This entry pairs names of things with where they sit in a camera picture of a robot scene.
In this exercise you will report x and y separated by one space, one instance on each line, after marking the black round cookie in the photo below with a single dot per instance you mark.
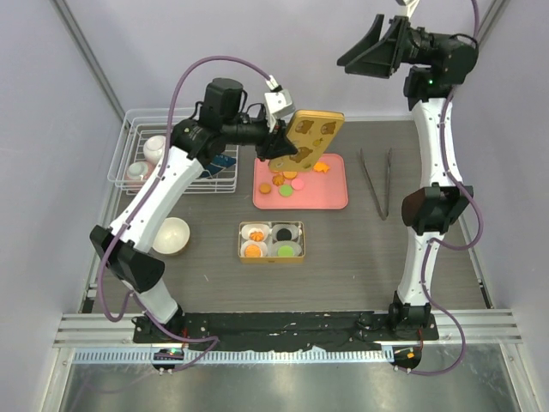
284 234

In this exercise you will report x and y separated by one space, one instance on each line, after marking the blue patterned plate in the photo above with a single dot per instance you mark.
219 164

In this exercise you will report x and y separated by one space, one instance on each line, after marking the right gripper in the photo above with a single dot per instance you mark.
383 59

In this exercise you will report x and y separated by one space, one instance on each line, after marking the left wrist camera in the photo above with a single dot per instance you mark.
278 102

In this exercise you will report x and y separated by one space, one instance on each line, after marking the pink cup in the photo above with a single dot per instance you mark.
137 174

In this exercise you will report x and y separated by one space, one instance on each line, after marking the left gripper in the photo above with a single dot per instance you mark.
275 143

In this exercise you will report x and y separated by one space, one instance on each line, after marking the orange round cookie left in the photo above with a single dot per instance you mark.
265 188

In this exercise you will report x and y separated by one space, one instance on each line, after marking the large orange round cookie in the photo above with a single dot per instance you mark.
253 251

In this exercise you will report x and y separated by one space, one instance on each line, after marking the orange swirl cookie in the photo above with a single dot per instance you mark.
279 180
257 236

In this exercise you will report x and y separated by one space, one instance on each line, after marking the white bowl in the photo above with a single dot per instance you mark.
172 237

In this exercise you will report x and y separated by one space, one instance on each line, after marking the orange scalloped cookie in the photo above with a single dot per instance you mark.
321 167

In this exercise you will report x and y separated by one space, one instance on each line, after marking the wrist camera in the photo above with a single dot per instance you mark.
278 102
407 7

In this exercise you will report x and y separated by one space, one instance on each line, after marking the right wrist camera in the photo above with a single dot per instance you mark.
407 7

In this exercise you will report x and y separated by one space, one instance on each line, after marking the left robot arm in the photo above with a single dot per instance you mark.
218 121

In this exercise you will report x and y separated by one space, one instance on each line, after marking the gold cookie tin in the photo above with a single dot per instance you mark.
270 244

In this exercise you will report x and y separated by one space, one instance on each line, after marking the pink tray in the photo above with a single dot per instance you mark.
322 190

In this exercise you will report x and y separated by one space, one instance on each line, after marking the green round cookie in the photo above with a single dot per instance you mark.
285 190
285 251

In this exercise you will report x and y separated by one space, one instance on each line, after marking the silver tin lid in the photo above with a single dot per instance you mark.
311 132

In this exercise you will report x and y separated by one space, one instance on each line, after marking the pink round cookie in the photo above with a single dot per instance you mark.
297 184

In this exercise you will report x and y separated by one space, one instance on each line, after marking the white wire dish rack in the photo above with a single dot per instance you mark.
138 126

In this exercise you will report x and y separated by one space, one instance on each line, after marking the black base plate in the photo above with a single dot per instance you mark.
294 331

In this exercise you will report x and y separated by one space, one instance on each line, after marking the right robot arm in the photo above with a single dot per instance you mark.
439 63

